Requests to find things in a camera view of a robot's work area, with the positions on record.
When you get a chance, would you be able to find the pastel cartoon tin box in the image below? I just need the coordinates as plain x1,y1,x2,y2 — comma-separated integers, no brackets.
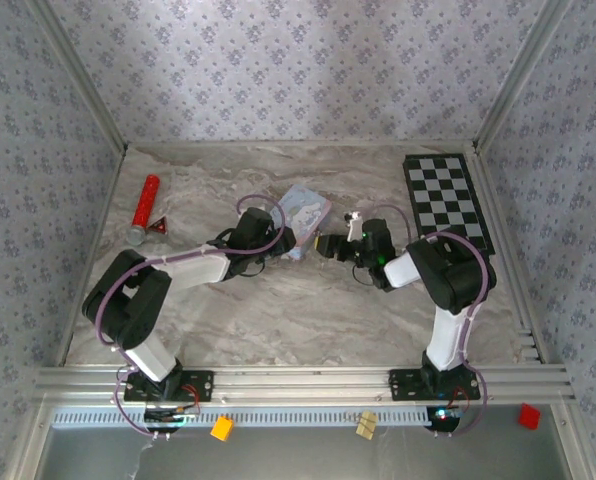
276,183,333,261

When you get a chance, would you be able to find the black grey chessboard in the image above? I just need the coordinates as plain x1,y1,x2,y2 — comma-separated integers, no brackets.
403,153,497,259

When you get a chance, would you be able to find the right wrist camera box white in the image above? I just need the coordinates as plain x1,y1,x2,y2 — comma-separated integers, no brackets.
342,210,365,244

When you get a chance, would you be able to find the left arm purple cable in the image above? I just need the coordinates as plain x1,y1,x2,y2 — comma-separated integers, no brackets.
95,193,287,441

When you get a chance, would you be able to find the right gripper thin black cable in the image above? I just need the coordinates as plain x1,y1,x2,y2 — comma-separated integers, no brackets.
352,262,377,286

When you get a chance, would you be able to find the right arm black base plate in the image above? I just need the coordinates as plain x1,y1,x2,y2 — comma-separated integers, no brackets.
388,368,481,403

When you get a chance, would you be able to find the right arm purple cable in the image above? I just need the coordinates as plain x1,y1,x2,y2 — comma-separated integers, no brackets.
375,203,497,437

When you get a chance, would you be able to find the aluminium frame post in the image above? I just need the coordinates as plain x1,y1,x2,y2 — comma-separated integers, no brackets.
27,0,130,154
471,0,575,154

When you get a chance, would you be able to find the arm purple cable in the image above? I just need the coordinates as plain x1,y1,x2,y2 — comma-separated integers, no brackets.
375,203,497,437
95,193,287,441

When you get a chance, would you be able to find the grey slotted cable duct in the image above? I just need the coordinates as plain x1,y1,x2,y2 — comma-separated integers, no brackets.
52,405,432,429

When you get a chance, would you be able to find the red cylinder flashlight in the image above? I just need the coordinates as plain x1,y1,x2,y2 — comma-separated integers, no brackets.
126,174,161,246

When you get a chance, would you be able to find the left gripper thin black cable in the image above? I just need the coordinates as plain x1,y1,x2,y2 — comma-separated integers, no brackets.
237,259,268,279

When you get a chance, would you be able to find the aluminium mounting rail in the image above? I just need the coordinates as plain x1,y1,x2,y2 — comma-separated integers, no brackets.
32,364,574,401

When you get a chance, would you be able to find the aluminium side rail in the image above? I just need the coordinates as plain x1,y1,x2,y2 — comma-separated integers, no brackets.
470,147,549,364

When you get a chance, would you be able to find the tan wooden block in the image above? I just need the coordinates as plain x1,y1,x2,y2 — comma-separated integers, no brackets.
353,410,379,440

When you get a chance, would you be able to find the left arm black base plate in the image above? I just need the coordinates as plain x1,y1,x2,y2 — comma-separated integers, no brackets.
123,369,215,404

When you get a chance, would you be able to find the gripper thin black cable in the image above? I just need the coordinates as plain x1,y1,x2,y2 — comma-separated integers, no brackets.
352,262,377,286
237,259,268,279

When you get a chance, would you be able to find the red block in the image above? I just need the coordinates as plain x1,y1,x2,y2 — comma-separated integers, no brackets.
517,403,542,430

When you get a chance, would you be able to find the orange block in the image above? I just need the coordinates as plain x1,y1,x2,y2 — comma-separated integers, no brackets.
210,417,236,442

